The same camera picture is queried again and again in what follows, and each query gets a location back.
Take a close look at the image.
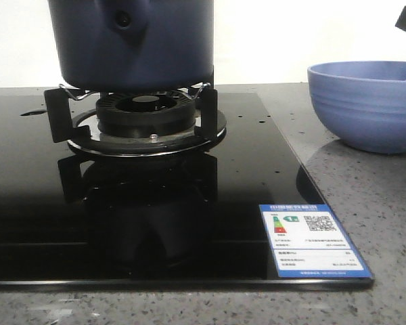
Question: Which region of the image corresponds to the light blue ceramic bowl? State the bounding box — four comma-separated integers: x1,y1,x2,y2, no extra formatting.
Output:
307,61,406,154

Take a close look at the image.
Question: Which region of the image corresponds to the dark blue cooking pot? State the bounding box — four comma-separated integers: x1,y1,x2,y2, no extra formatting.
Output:
48,1,214,92

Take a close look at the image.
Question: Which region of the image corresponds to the blue energy efficiency label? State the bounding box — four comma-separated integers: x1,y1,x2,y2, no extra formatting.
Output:
259,204,372,279

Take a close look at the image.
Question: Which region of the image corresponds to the black gas burner head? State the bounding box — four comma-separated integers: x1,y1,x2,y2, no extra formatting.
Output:
96,91,196,138

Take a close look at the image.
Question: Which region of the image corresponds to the black glass gas cooktop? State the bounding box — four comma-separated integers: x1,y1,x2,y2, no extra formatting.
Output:
0,93,374,291

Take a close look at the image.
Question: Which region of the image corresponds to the black pot support ring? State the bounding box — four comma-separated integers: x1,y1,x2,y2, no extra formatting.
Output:
43,83,228,158

